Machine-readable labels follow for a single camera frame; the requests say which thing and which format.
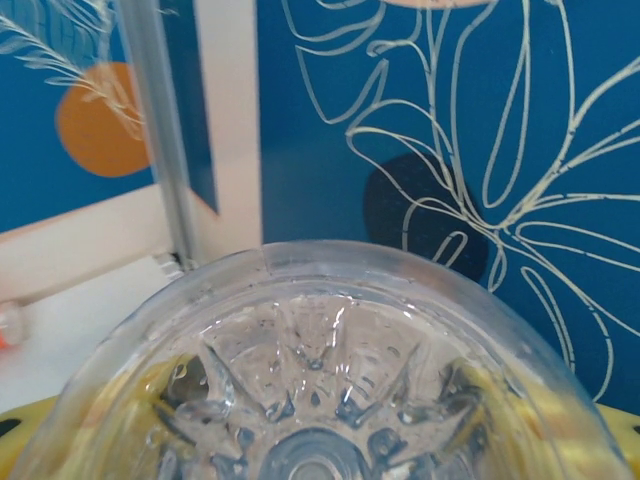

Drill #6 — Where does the green cap clear bottle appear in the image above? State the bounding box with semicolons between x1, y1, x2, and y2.
7;239;632;480

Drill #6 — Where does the aluminium frame post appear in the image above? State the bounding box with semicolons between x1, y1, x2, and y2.
117;0;197;274

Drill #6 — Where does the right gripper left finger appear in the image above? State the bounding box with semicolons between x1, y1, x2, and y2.
0;393;59;480

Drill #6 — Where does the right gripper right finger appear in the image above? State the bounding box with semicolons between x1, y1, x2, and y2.
594;403;640;480

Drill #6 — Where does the orange label plastic bottle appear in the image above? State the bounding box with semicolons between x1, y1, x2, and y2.
0;299;27;354

